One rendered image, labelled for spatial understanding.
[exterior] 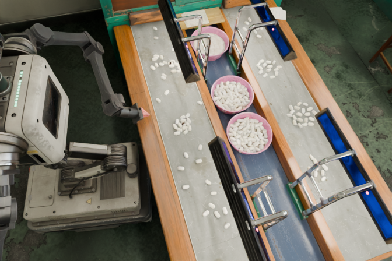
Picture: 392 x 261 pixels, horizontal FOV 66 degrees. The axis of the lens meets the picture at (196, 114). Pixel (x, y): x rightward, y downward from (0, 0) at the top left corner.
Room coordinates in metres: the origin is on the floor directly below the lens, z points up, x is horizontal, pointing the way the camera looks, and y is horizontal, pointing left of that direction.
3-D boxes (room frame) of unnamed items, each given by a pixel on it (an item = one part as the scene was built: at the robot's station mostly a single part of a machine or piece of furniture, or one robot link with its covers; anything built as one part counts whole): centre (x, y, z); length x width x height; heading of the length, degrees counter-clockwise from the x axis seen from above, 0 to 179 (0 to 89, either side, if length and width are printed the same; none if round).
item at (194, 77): (1.19, 0.15, 1.08); 0.62 x 0.08 x 0.07; 23
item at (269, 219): (0.32, -0.30, 0.90); 0.20 x 0.19 x 0.45; 23
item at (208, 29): (1.46, -0.04, 0.72); 0.27 x 0.27 x 0.10
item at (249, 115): (0.79, -0.32, 0.72); 0.27 x 0.27 x 0.10
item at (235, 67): (1.37, -0.29, 0.90); 0.20 x 0.19 x 0.45; 23
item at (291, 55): (1.41, -0.36, 1.08); 0.62 x 0.08 x 0.07; 23
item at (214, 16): (1.66, 0.05, 0.77); 0.33 x 0.15 x 0.01; 113
